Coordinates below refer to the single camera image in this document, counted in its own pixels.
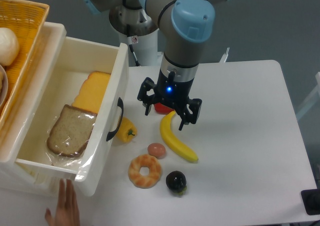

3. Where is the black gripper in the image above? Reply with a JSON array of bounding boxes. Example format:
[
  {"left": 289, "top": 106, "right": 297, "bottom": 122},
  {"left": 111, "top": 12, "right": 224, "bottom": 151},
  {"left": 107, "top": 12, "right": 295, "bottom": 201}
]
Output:
[{"left": 137, "top": 71, "right": 202, "bottom": 131}]

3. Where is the brown egg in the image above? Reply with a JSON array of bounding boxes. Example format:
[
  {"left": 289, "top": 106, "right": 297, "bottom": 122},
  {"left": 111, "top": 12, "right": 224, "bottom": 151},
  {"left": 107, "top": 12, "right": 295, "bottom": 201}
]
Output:
[{"left": 147, "top": 143, "right": 166, "bottom": 159}]

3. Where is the glazed orange donut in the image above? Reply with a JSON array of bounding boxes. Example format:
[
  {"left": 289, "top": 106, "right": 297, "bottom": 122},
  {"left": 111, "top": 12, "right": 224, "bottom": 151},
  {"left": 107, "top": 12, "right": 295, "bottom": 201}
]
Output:
[{"left": 127, "top": 154, "right": 162, "bottom": 189}]

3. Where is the white plastic drawer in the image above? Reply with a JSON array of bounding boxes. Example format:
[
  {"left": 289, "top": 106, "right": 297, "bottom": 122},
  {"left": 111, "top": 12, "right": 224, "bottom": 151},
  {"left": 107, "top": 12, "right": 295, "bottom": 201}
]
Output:
[{"left": 16, "top": 37, "right": 129, "bottom": 196}]

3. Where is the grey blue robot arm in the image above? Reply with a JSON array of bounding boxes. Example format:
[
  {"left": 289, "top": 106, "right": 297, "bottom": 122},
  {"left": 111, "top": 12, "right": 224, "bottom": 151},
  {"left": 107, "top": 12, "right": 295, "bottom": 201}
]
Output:
[{"left": 84, "top": 0, "right": 230, "bottom": 125}]

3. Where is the bare human hand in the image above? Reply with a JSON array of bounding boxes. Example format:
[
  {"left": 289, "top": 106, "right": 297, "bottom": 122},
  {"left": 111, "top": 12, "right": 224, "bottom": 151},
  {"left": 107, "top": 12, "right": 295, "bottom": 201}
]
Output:
[{"left": 44, "top": 179, "right": 81, "bottom": 225}]

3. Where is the red bell pepper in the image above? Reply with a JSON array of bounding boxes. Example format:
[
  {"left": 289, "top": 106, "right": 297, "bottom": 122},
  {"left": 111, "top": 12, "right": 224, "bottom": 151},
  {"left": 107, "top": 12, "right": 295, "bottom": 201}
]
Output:
[{"left": 154, "top": 103, "right": 174, "bottom": 115}]

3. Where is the yellow banana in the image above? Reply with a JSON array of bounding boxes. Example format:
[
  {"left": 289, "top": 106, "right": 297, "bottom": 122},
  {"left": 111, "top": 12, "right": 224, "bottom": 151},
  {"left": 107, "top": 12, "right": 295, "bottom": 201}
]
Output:
[{"left": 159, "top": 111, "right": 199, "bottom": 163}]

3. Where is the yellow bell pepper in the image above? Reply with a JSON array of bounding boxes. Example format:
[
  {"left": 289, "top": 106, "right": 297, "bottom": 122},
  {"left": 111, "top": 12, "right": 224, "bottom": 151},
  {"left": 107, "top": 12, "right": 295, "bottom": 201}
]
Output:
[{"left": 116, "top": 117, "right": 137, "bottom": 143}]

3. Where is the yellow toast slice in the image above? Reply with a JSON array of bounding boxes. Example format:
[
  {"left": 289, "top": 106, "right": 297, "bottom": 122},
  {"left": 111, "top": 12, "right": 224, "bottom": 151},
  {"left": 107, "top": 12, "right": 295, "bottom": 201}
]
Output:
[{"left": 71, "top": 71, "right": 111, "bottom": 114}]

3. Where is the dark purple eggplant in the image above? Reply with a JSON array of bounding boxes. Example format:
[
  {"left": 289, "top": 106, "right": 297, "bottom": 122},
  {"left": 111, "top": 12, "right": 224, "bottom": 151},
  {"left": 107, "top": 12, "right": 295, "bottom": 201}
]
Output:
[{"left": 165, "top": 170, "right": 187, "bottom": 196}]

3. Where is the brown wrapped bread slice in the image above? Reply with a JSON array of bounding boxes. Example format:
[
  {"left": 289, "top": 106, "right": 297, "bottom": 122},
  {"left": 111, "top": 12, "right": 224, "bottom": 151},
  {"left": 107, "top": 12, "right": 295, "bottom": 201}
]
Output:
[{"left": 46, "top": 105, "right": 97, "bottom": 157}]

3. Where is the yellow woven basket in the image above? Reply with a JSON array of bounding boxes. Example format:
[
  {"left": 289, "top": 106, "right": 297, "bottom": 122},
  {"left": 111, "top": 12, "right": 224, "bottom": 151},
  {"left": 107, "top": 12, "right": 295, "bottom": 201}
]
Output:
[{"left": 0, "top": 0, "right": 50, "bottom": 128}]

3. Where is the white bun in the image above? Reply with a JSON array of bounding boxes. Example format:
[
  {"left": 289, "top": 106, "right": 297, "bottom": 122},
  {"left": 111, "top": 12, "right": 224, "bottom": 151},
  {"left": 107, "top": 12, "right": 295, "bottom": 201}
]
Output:
[{"left": 0, "top": 28, "right": 20, "bottom": 66}]

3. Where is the black device at edge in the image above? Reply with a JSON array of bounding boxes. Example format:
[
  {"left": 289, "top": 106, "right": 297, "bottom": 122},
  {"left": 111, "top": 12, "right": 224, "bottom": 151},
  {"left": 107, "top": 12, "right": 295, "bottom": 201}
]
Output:
[{"left": 301, "top": 189, "right": 320, "bottom": 215}]

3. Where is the white drawer cabinet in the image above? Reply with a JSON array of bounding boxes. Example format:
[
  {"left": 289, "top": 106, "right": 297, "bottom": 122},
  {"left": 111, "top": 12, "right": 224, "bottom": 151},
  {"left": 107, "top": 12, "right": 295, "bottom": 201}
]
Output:
[{"left": 0, "top": 22, "right": 67, "bottom": 195}]

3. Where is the black drawer handle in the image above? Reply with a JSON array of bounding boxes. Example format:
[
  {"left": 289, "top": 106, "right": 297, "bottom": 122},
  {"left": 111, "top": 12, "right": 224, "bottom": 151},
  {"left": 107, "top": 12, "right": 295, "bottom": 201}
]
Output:
[{"left": 106, "top": 97, "right": 124, "bottom": 141}]

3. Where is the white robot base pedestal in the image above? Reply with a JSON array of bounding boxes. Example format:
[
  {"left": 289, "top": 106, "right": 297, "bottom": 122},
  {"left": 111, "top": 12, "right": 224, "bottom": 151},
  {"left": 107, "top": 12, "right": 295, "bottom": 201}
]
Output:
[{"left": 108, "top": 5, "right": 165, "bottom": 67}]

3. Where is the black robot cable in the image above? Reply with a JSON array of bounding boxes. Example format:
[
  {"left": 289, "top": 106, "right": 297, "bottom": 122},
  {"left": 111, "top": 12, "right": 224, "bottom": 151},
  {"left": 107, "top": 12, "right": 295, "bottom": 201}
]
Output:
[{"left": 126, "top": 24, "right": 141, "bottom": 67}]

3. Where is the white bracket behind table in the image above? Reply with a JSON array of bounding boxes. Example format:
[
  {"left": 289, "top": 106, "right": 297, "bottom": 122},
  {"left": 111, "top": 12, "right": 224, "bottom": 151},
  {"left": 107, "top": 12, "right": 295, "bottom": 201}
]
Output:
[{"left": 219, "top": 47, "right": 230, "bottom": 63}]

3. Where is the white frame at right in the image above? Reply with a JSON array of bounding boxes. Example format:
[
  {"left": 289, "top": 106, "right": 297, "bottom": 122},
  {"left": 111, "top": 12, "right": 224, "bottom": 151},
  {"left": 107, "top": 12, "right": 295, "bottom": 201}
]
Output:
[{"left": 295, "top": 72, "right": 320, "bottom": 121}]

